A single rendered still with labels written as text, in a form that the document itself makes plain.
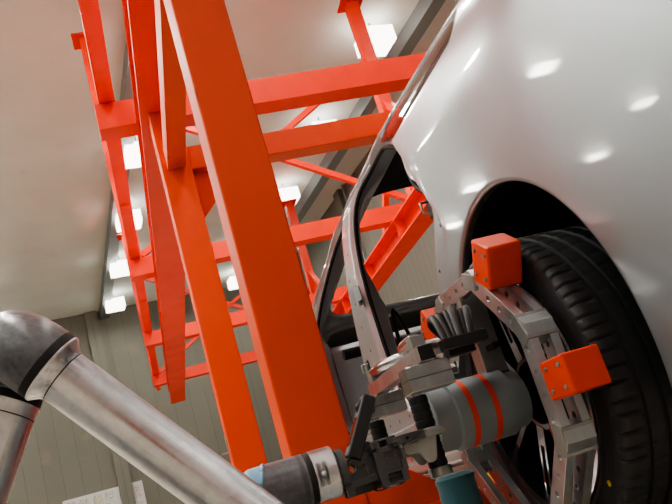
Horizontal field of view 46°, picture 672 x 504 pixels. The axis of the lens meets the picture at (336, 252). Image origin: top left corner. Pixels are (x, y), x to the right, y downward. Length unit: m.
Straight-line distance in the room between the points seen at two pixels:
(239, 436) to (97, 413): 2.77
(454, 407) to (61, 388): 0.77
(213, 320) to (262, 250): 1.96
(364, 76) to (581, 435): 4.23
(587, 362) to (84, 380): 0.82
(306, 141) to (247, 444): 1.71
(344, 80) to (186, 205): 1.66
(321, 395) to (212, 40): 1.09
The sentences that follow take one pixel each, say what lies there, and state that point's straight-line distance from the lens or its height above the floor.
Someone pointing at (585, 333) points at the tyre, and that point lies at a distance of 1.48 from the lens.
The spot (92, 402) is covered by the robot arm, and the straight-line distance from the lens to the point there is 1.23.
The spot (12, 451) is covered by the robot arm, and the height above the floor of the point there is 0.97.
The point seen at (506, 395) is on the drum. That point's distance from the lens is 1.66.
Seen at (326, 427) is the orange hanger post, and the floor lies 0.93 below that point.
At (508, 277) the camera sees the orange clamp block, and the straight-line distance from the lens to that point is 1.58.
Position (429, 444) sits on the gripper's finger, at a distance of 1.45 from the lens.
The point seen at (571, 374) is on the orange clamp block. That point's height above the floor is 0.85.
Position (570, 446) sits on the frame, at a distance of 1.48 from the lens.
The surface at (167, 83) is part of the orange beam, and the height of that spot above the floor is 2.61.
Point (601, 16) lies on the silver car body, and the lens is 1.40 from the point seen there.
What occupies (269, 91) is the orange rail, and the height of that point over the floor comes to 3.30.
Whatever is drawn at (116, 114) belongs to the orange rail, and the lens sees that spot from 5.17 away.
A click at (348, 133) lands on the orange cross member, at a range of 4.59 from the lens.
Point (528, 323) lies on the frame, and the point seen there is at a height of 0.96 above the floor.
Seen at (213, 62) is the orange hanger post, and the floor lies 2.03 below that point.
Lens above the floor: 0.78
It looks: 16 degrees up
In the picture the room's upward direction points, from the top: 17 degrees counter-clockwise
